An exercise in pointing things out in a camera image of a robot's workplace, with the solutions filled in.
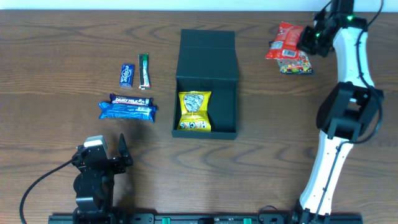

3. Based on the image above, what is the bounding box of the red candy bag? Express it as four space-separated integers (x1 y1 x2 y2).
265 22 304 60

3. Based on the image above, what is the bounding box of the black open box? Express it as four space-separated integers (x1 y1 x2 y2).
172 29 239 140

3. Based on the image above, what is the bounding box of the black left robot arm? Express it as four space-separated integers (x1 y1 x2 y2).
72 134 133 223

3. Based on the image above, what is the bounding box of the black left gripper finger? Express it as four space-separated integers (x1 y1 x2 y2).
83 135 108 149
118 133 133 166

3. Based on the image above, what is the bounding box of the purple Dairy Milk bar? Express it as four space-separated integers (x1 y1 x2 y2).
109 93 153 106

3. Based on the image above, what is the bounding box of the green white candy stick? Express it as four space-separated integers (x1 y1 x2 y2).
138 54 151 90

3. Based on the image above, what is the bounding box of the black Haribo gummy bag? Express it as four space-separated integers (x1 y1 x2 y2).
277 51 313 75

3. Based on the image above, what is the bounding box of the blue Eclipse mint box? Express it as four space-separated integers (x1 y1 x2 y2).
119 64 134 87

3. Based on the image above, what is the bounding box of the blue cookie pack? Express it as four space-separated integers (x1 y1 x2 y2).
98 102 157 123

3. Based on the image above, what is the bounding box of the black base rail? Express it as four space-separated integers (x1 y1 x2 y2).
48 212 363 224

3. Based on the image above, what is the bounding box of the yellow Hacks candy bag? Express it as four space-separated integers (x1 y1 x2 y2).
177 91 211 133

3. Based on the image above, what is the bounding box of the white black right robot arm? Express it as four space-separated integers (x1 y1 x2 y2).
287 0 384 223

